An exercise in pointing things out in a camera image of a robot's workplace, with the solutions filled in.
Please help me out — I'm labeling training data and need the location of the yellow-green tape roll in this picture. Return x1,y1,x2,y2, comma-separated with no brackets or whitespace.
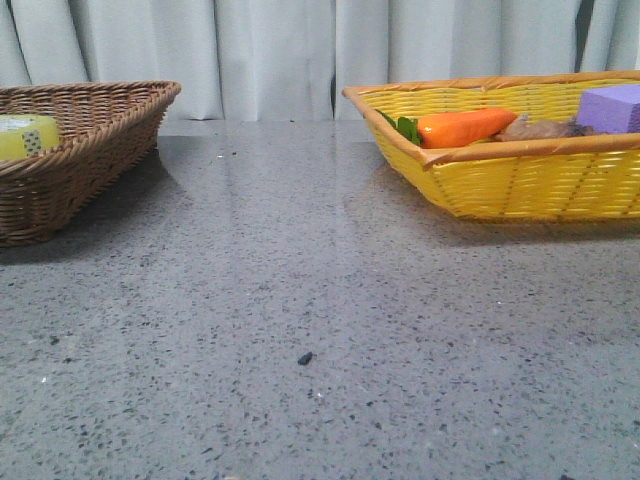
0,114,61,161

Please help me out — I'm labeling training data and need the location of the small black debris speck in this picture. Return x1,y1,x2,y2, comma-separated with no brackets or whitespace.
297,352,314,366

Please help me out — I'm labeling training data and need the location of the orange toy carrot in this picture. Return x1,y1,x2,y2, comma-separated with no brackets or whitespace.
378,108,518,149

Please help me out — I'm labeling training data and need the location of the white curtain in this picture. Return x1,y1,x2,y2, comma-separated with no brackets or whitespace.
1,1,639,121

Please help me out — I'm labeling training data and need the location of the brown dried root piece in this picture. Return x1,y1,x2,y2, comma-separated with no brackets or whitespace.
493,115,598,142

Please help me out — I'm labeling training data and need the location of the brown wicker basket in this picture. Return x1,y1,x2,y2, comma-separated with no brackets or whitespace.
1,80,181,247

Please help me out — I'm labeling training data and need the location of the yellow woven plastic basket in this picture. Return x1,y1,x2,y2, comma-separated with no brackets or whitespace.
343,70,639,222

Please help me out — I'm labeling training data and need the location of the purple foam block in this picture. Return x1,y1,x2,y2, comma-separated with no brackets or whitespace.
576,84,640,134

